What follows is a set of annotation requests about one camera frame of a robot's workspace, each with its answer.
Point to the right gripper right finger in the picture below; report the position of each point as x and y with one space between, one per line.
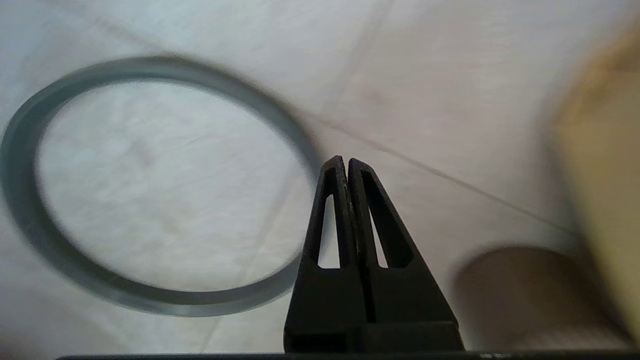
405 310

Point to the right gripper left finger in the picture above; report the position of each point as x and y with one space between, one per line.
325 310

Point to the yellow fabric tote bag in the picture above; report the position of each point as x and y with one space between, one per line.
610 175

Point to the grey ribbed round seat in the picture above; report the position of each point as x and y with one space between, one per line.
525 300

